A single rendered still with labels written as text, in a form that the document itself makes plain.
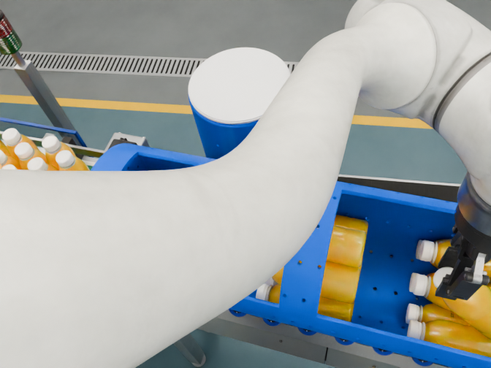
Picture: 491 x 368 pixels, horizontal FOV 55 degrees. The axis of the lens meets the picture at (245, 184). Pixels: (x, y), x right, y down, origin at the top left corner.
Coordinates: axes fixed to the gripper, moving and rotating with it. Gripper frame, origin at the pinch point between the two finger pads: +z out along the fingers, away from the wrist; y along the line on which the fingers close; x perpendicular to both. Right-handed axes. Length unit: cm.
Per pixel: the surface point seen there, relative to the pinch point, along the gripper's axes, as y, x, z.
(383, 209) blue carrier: 18.5, 10.3, 17.1
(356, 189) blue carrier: 13.9, 16.2, 3.8
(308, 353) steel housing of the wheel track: -8.5, 19.9, 38.2
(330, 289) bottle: -2.5, 17.2, 12.0
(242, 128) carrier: 38, 47, 23
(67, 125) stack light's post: 41, 109, 41
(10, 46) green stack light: 40, 109, 7
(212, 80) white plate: 51, 59, 21
